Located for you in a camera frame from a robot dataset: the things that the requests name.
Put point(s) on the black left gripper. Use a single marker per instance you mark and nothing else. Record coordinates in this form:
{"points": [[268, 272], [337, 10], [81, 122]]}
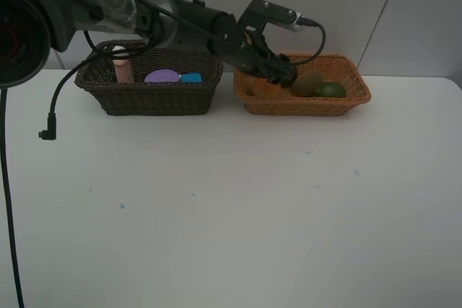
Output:
{"points": [[261, 61]]}

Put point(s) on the orange round bread bun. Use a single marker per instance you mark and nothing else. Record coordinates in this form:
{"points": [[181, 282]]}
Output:
{"points": [[261, 87]]}

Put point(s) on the brown kiwi fruit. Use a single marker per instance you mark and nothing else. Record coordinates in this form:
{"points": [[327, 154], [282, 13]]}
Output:
{"points": [[305, 84]]}

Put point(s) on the green lime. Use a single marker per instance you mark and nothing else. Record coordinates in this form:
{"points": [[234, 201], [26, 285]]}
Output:
{"points": [[330, 90]]}

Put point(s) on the blue whiteboard eraser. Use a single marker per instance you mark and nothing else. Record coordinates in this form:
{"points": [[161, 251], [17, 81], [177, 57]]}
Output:
{"points": [[194, 77]]}

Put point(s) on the purple lidded round container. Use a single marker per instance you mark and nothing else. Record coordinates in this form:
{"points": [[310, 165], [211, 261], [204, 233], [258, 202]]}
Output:
{"points": [[162, 76]]}

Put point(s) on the pink bottle white cap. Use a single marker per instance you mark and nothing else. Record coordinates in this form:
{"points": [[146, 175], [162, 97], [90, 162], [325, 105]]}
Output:
{"points": [[122, 65]]}

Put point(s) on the dark purple mangosteen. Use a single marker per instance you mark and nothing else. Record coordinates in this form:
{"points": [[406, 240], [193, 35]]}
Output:
{"points": [[288, 77]]}

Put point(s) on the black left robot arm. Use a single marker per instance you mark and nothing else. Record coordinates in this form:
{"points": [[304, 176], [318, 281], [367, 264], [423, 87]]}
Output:
{"points": [[30, 29]]}

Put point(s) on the orange wicker basket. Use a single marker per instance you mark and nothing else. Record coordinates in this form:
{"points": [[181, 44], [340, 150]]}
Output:
{"points": [[334, 67]]}

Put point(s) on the dark brown wicker basket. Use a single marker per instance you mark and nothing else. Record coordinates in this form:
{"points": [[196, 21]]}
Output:
{"points": [[139, 98]]}

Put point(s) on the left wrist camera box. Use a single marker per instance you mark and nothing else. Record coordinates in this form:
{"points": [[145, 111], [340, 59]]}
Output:
{"points": [[259, 13]]}

